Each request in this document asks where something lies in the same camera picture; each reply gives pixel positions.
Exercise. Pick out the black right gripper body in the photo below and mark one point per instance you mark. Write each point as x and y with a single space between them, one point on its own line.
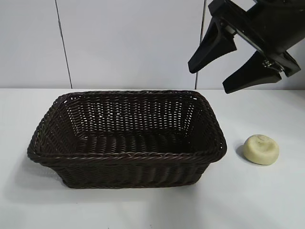
269 21

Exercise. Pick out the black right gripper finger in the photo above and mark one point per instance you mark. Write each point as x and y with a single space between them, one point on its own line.
214 45
252 75

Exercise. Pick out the pale yellow egg yolk pastry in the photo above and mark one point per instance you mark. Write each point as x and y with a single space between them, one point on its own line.
261 152

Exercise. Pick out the dark brown wicker basket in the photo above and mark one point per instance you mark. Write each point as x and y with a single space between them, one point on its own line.
133 148

